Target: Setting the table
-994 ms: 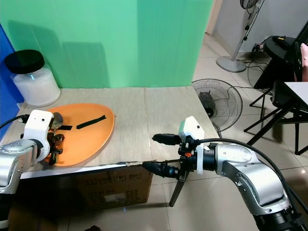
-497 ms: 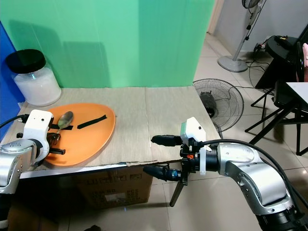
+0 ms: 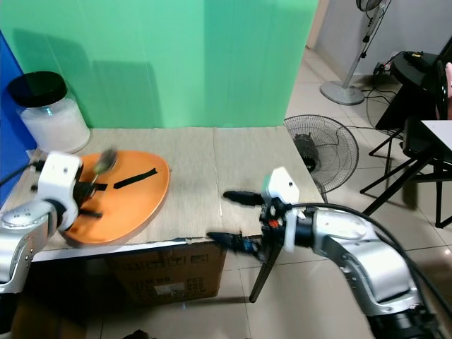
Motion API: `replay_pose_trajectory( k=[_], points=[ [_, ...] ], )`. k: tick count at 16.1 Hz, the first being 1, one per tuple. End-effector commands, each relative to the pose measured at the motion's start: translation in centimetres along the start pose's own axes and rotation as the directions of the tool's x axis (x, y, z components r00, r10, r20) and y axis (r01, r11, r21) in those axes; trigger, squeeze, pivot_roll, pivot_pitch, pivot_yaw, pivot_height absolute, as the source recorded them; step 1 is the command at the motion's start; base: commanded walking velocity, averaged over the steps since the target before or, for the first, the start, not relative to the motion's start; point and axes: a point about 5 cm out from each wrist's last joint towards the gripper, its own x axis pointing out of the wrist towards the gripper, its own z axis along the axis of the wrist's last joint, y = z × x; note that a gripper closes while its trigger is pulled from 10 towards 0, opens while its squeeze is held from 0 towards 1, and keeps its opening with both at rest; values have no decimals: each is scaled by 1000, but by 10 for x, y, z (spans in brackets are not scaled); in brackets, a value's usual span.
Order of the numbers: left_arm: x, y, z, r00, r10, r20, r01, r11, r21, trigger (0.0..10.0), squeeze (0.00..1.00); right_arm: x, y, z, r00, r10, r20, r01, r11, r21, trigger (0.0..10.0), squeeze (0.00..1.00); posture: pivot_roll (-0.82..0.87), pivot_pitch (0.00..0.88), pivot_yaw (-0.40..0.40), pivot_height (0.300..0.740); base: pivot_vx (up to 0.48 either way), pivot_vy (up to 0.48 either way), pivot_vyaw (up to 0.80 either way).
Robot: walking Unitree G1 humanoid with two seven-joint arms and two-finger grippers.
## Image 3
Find black floor fan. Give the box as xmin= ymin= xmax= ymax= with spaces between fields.
xmin=283 ymin=114 xmax=360 ymax=194

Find black robot foot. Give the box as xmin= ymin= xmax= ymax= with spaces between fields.
xmin=126 ymin=329 xmax=157 ymax=339

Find white table top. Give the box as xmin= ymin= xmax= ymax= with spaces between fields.
xmin=421 ymin=119 xmax=452 ymax=153

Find black chair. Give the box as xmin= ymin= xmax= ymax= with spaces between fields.
xmin=359 ymin=117 xmax=452 ymax=228

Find black floor cable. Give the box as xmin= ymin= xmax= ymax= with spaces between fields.
xmin=366 ymin=65 xmax=398 ymax=129

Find black folding table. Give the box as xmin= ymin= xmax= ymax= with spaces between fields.
xmin=374 ymin=51 xmax=452 ymax=132

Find golden metal spoon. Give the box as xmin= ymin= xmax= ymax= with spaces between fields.
xmin=93 ymin=149 xmax=120 ymax=180

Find blue panel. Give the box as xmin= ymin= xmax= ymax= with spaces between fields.
xmin=0 ymin=32 xmax=30 ymax=189

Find green backdrop sheet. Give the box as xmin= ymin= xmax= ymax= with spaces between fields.
xmin=0 ymin=0 xmax=320 ymax=130

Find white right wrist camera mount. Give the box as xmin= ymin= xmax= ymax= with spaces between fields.
xmin=261 ymin=166 xmax=302 ymax=254

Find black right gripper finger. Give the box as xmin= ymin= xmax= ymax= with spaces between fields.
xmin=222 ymin=189 xmax=266 ymax=208
xmin=206 ymin=231 xmax=264 ymax=257

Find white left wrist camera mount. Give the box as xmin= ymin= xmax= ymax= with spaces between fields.
xmin=35 ymin=150 xmax=83 ymax=231

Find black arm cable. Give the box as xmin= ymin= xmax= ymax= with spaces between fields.
xmin=295 ymin=202 xmax=452 ymax=313
xmin=0 ymin=160 xmax=44 ymax=187

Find black table leg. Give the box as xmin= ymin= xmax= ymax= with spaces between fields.
xmin=249 ymin=244 xmax=281 ymax=304

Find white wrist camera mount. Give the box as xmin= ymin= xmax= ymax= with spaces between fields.
xmin=35 ymin=150 xmax=83 ymax=231
xmin=261 ymin=166 xmax=302 ymax=254

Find beige table cloth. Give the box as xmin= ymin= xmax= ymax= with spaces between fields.
xmin=14 ymin=125 xmax=326 ymax=246

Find clear jar with black lid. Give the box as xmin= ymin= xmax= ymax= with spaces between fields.
xmin=7 ymin=71 xmax=91 ymax=155

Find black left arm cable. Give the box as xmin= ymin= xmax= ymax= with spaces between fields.
xmin=0 ymin=160 xmax=44 ymax=187

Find brown cardboard box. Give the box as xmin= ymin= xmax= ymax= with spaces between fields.
xmin=105 ymin=244 xmax=228 ymax=307

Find orange round plate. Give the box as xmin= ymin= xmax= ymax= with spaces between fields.
xmin=62 ymin=150 xmax=171 ymax=247

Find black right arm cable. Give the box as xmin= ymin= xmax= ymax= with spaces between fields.
xmin=295 ymin=202 xmax=452 ymax=313

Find white standing fan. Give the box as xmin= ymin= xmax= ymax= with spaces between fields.
xmin=319 ymin=0 xmax=393 ymax=107

